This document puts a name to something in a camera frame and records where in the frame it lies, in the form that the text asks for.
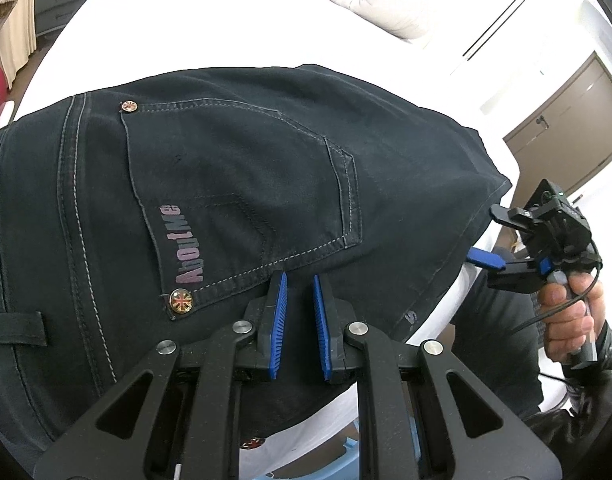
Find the beige curtain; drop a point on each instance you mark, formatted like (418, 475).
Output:
(16, 30)

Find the person's right hand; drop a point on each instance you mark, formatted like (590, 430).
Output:
(568, 320)

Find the dark navy denim pants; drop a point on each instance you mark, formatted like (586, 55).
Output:
(211, 185)

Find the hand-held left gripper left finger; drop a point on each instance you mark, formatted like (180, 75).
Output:
(277, 327)

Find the person's dark trouser leg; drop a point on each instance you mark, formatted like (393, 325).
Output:
(490, 340)

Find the brown wardrobe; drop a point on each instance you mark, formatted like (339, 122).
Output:
(570, 120)

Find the white bed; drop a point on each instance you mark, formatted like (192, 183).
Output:
(196, 30)

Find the person's right forearm black sleeve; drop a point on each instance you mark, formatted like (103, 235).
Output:
(603, 385)

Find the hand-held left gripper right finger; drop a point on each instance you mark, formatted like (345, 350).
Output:
(322, 332)

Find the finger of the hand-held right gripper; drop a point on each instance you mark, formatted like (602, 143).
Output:
(485, 260)
(508, 216)

